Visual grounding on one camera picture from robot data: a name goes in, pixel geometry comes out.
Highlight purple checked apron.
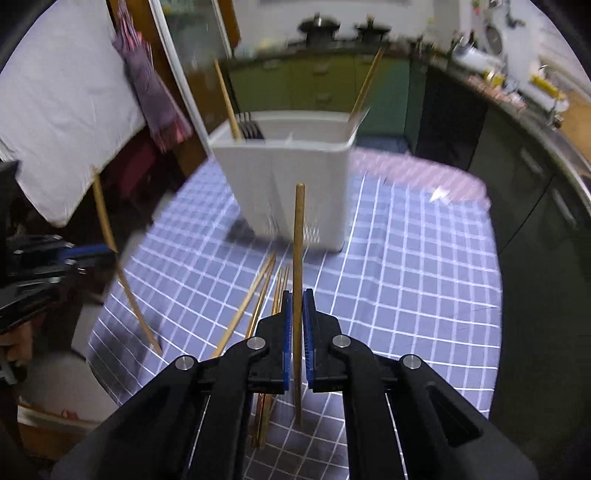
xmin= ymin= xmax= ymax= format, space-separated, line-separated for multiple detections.
xmin=111 ymin=0 xmax=192 ymax=151

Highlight sliding glass door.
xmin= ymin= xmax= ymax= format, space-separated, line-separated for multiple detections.
xmin=148 ymin=0 xmax=241 ymax=158

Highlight person's left hand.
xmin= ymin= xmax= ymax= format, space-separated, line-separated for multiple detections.
xmin=0 ymin=318 xmax=34 ymax=365

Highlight white plastic utensil holder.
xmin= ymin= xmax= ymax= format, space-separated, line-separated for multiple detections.
xmin=209 ymin=111 xmax=370 ymax=252

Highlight yellow sponge holder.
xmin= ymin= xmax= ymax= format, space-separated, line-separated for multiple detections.
xmin=531 ymin=74 xmax=568 ymax=100

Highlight dark lower cabinets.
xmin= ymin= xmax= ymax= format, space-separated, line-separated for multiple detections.
xmin=406 ymin=60 xmax=591 ymax=416

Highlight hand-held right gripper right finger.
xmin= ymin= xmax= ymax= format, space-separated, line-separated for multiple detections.
xmin=302 ymin=288 xmax=539 ymax=480

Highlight green lower cabinets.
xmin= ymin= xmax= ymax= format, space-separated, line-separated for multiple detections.
xmin=226 ymin=48 xmax=411 ymax=139

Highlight light bamboo chopstick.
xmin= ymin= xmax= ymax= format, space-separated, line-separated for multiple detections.
xmin=348 ymin=46 xmax=385 ymax=127
xmin=91 ymin=165 xmax=163 ymax=356
xmin=213 ymin=59 xmax=243 ymax=141
xmin=292 ymin=184 xmax=306 ymax=428

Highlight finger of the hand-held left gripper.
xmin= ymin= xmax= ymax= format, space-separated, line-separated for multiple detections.
xmin=11 ymin=235 xmax=116 ymax=266
xmin=0 ymin=261 xmax=116 ymax=333

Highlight dark red chair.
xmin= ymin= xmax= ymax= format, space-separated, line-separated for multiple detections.
xmin=99 ymin=131 xmax=204 ymax=305

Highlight white round-front appliance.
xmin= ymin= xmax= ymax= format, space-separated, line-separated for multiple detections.
xmin=480 ymin=9 xmax=509 ymax=54

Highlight blue checked tablecloth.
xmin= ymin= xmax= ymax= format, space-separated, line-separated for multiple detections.
xmin=88 ymin=148 xmax=504 ymax=480

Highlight black wok with lid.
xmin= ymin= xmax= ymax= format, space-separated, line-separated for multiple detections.
xmin=355 ymin=16 xmax=393 ymax=44
xmin=298 ymin=14 xmax=340 ymax=47

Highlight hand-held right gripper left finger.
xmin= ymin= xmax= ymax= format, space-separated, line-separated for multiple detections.
xmin=51 ymin=290 xmax=294 ymax=480

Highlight row of wooden chopsticks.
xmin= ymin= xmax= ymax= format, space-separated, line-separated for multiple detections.
xmin=210 ymin=251 xmax=291 ymax=448

